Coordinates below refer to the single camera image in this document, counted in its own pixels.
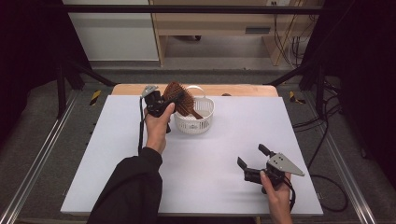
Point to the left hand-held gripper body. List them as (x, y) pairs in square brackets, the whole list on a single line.
[(154, 104)]

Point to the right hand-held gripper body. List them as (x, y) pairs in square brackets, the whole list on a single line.
[(283, 166)]

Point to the brown wooden hairbrush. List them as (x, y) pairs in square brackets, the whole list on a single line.
[(186, 104)]

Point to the white plastic basket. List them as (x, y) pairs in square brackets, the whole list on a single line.
[(199, 124)]

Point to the person's left hand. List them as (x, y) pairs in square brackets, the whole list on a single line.
[(157, 132)]

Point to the person's right hand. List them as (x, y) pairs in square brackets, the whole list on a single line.
[(278, 202)]

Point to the yellow black floor tape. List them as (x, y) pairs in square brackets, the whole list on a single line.
[(294, 97), (95, 97)]

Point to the white cabinet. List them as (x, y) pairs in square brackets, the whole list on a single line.
[(115, 34)]

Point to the light wooden desk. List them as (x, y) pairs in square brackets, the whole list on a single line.
[(214, 23)]

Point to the aluminium floor rail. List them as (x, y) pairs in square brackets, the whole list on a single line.
[(348, 180), (37, 161)]

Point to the black metal frame stand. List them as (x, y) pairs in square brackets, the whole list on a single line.
[(61, 90), (320, 90)]

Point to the black horizontal frame bar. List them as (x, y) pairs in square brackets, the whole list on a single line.
[(186, 9)]

